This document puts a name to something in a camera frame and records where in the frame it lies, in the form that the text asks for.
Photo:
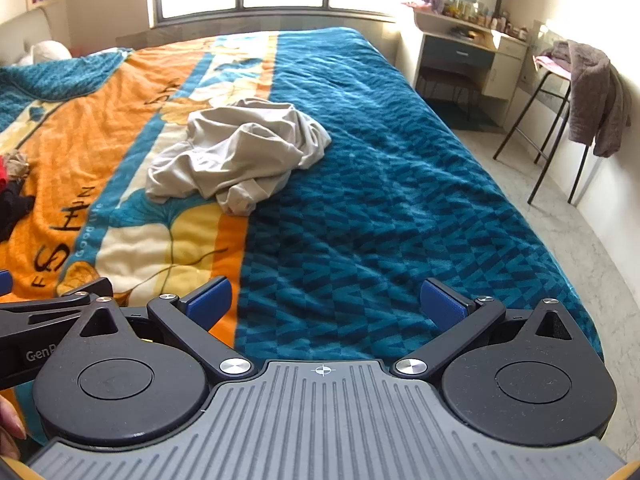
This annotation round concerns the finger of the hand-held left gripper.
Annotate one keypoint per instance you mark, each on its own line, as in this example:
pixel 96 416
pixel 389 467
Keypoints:
pixel 3 282

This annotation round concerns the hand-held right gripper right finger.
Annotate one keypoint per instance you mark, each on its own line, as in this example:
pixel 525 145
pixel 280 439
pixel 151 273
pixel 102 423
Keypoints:
pixel 442 306

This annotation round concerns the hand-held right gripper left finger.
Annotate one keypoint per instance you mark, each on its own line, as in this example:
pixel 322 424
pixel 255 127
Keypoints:
pixel 212 301

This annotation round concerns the beige printed T-shirt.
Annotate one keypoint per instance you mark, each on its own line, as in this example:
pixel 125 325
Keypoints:
pixel 240 160

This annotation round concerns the person's left hand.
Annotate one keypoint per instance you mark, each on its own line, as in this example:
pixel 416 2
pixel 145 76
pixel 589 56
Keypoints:
pixel 9 425

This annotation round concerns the black garment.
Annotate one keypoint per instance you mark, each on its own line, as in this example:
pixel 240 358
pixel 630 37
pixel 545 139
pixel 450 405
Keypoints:
pixel 12 205

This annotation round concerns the tan garment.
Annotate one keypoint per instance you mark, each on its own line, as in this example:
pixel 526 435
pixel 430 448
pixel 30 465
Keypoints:
pixel 19 164

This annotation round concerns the teal and orange printed blanket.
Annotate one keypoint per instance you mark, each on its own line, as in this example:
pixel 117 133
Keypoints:
pixel 375 185

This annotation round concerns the black metal chair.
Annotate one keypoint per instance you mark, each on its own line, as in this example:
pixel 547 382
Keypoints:
pixel 540 110

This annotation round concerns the stool with black legs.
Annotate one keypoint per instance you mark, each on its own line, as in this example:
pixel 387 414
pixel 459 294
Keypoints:
pixel 442 77

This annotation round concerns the white pillow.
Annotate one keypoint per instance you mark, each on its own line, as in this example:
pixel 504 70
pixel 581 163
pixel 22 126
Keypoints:
pixel 47 52

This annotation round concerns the cluttered shelf unit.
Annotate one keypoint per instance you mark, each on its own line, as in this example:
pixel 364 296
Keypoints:
pixel 502 67

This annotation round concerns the beige tufted headboard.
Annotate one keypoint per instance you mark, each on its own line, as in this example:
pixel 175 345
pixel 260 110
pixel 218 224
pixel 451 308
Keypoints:
pixel 20 32

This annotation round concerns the grey desk drawer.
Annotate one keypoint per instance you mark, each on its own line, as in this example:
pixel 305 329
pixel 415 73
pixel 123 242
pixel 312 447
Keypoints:
pixel 457 52

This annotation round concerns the brown cloth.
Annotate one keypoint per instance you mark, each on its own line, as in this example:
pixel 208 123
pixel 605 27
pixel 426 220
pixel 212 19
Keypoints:
pixel 595 95

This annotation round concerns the pink cloth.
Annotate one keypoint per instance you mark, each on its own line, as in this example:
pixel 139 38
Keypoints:
pixel 550 64

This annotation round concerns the row of cosmetic bottles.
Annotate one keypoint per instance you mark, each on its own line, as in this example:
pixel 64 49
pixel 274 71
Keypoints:
pixel 480 15

